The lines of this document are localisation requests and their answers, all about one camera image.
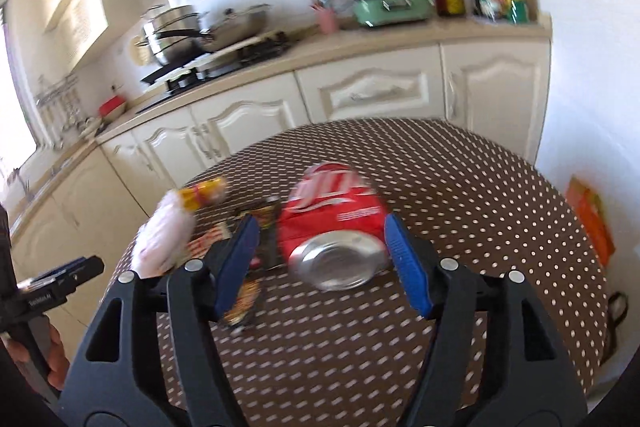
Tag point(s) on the person's left hand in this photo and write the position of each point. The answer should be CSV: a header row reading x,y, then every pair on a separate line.
x,y
59,362

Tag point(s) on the crushed red soda can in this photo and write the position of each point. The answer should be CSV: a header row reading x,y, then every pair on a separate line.
x,y
330,217

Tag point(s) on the yellow red candy wrapper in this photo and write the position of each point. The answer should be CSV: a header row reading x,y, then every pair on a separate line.
x,y
205,194

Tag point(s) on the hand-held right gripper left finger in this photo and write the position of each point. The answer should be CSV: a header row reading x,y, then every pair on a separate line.
x,y
237,267

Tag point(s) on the table with dotted brown cloth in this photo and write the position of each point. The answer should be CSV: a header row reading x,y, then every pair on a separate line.
x,y
450,207

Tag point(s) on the stainless steamer pot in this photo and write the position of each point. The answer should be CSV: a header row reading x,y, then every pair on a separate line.
x,y
170,37

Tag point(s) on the cream base cabinets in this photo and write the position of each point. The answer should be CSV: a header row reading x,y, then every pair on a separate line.
x,y
380,87

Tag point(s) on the orange box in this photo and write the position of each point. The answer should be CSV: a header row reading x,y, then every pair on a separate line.
x,y
592,217

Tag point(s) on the sliding window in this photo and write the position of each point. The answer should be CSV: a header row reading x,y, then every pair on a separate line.
x,y
15,107

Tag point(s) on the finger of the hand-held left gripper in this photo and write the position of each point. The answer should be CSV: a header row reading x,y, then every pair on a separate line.
x,y
60,271
85,272

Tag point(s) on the pink utensil holder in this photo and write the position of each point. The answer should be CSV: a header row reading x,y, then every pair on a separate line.
x,y
327,19

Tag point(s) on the red white wrapper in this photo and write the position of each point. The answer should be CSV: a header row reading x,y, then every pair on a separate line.
x,y
207,243

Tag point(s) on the dark snack wrapper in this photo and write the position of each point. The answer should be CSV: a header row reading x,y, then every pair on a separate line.
x,y
267,237

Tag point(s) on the steel wok with lid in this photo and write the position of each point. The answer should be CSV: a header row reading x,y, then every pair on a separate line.
x,y
235,29

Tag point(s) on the red container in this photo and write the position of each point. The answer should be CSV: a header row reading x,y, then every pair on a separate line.
x,y
112,107

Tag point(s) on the black gas stove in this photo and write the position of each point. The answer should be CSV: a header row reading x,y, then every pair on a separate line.
x,y
220,62

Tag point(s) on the steel utensil rail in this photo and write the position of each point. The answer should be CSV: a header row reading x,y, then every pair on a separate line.
x,y
57,87

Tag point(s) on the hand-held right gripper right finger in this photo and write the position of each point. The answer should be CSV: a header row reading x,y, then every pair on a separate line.
x,y
407,262

